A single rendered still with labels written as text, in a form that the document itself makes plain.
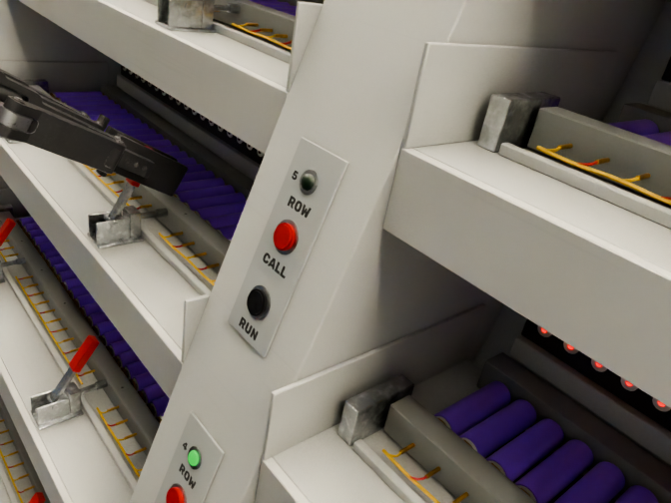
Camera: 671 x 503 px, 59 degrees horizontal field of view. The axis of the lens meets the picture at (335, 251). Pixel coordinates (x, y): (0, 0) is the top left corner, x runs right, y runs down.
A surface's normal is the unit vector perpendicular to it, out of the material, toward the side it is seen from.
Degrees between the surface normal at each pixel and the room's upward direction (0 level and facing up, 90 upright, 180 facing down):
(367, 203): 90
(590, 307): 108
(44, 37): 90
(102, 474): 18
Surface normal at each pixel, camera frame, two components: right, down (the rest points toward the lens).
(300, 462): 0.17, -0.87
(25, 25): 0.64, 0.45
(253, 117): -0.75, 0.19
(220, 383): -0.66, -0.08
